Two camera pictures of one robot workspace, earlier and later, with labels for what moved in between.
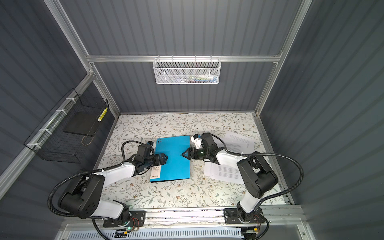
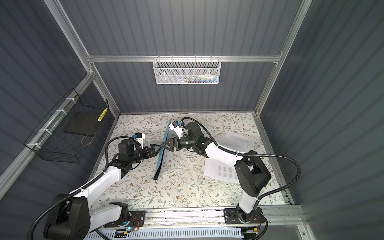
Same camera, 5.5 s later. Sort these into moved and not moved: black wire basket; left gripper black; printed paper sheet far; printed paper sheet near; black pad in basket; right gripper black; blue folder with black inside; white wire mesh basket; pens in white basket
Moved: right gripper black; left gripper black; blue folder with black inside
Not moved: printed paper sheet far; white wire mesh basket; pens in white basket; black pad in basket; black wire basket; printed paper sheet near
